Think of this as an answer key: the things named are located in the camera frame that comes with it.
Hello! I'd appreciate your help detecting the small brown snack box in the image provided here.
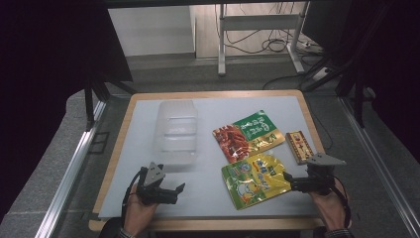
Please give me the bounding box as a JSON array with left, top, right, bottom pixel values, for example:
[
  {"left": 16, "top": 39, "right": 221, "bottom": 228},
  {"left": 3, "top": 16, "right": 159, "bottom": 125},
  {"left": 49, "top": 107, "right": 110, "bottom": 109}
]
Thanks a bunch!
[{"left": 284, "top": 130, "right": 315, "bottom": 166}]

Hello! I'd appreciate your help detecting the black rounded object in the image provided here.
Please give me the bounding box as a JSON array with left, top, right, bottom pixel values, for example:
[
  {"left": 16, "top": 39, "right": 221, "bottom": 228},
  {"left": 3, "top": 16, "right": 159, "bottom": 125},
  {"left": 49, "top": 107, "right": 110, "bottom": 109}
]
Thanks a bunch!
[{"left": 98, "top": 217, "right": 124, "bottom": 238}]

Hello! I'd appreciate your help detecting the clear plastic container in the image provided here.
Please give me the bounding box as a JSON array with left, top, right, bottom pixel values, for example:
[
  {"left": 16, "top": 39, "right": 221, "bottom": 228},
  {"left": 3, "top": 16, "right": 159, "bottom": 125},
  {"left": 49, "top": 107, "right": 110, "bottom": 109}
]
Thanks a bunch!
[{"left": 152, "top": 99, "right": 199, "bottom": 166}]

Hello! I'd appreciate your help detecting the aluminium rail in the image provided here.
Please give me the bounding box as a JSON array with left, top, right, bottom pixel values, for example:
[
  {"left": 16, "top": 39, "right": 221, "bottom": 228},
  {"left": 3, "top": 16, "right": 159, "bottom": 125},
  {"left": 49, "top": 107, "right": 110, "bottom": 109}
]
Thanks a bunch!
[
  {"left": 34, "top": 100, "right": 107, "bottom": 238},
  {"left": 339, "top": 96, "right": 420, "bottom": 238}
]

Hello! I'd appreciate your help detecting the white cabinet panel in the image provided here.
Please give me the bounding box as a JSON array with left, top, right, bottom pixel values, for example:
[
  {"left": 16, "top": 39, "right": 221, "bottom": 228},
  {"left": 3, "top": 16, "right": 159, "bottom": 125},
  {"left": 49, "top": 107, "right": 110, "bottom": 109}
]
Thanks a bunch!
[{"left": 107, "top": 5, "right": 196, "bottom": 58}]

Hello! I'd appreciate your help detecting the black tripod stand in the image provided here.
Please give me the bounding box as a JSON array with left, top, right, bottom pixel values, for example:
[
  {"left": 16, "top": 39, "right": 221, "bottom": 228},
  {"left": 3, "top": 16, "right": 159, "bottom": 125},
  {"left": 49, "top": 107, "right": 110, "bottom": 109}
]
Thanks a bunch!
[{"left": 83, "top": 74, "right": 137, "bottom": 131}]

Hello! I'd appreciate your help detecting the white power strip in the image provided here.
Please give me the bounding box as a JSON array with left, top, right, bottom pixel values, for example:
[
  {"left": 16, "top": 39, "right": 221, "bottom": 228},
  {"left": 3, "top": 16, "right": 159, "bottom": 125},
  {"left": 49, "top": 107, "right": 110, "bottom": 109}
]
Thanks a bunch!
[{"left": 296, "top": 40, "right": 325, "bottom": 57}]

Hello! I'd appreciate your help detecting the black floor plate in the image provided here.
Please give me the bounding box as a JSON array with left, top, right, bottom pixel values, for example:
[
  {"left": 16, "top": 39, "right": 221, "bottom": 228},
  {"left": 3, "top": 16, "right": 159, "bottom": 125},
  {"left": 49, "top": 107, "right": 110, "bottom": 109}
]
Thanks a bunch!
[{"left": 87, "top": 131, "right": 111, "bottom": 155}]

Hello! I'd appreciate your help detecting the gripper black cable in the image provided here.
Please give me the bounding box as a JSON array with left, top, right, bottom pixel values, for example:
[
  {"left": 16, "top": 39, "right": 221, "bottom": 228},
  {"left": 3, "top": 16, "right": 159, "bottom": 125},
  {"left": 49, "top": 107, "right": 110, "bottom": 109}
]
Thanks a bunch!
[
  {"left": 120, "top": 171, "right": 144, "bottom": 229},
  {"left": 330, "top": 176, "right": 353, "bottom": 229}
]

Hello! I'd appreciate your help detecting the white metal desk frame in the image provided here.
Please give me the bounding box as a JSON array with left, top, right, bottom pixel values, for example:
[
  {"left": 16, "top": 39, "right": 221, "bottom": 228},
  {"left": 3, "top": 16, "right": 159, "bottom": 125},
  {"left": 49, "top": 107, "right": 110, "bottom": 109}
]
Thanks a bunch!
[{"left": 217, "top": 1, "right": 311, "bottom": 77}]

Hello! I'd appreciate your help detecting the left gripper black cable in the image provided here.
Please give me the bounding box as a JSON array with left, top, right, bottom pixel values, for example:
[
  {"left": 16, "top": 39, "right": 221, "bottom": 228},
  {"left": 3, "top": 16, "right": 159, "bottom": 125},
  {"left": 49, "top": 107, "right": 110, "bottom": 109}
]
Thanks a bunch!
[{"left": 120, "top": 171, "right": 144, "bottom": 229}]

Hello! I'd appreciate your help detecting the person's left hand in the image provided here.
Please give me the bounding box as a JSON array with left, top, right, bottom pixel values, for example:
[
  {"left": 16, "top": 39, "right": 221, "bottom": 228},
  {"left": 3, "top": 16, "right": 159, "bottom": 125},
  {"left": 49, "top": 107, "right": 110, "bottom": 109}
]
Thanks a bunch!
[{"left": 123, "top": 182, "right": 160, "bottom": 238}]

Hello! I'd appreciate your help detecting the white table mat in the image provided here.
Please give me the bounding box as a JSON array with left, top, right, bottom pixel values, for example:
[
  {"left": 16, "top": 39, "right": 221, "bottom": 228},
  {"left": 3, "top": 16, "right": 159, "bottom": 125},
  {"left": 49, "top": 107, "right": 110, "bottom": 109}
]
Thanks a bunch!
[{"left": 97, "top": 95, "right": 320, "bottom": 219}]

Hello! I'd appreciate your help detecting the tangle of black cables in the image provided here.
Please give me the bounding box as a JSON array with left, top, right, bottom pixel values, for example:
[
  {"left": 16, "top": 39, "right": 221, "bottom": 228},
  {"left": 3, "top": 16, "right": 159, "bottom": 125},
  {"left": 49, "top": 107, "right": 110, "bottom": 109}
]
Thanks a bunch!
[{"left": 223, "top": 2, "right": 298, "bottom": 56}]

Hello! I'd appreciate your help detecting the black metal stand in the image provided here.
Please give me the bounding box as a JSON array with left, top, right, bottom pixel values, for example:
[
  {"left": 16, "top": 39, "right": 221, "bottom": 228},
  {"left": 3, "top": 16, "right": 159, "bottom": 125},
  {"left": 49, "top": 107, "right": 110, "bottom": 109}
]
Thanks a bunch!
[{"left": 301, "top": 49, "right": 368, "bottom": 129}]

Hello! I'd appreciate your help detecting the person's right hand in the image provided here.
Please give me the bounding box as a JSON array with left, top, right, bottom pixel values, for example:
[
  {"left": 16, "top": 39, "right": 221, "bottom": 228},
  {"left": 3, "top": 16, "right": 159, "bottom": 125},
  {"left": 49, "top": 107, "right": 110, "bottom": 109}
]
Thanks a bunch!
[{"left": 308, "top": 184, "right": 352, "bottom": 232}]

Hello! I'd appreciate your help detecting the yellow spout pouch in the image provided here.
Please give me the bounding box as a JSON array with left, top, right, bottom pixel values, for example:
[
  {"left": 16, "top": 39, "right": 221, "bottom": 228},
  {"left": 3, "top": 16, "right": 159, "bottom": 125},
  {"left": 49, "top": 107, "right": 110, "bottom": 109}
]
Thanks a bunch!
[{"left": 220, "top": 152, "right": 293, "bottom": 211}]

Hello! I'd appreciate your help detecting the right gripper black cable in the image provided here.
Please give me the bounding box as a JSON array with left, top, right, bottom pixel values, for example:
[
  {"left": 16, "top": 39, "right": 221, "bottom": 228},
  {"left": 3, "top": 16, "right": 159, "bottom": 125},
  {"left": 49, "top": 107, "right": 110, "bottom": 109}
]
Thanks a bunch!
[{"left": 330, "top": 176, "right": 353, "bottom": 229}]

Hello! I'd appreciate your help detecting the green and red sauce packet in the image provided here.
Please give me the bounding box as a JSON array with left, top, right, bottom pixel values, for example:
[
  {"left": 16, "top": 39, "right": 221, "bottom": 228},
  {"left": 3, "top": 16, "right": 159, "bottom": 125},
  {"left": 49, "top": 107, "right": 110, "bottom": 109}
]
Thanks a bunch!
[{"left": 212, "top": 109, "right": 286, "bottom": 165}]

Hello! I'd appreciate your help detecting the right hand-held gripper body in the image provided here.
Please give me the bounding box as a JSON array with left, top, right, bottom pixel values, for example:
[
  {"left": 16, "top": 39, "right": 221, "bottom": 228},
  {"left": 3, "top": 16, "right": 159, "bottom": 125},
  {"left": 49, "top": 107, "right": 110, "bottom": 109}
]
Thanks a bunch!
[{"left": 290, "top": 152, "right": 348, "bottom": 196}]

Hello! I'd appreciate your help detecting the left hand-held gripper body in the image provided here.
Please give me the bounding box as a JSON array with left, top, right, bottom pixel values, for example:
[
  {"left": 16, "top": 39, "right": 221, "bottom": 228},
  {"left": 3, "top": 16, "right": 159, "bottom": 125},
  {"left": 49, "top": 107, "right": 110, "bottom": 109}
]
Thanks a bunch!
[{"left": 136, "top": 161, "right": 179, "bottom": 205}]

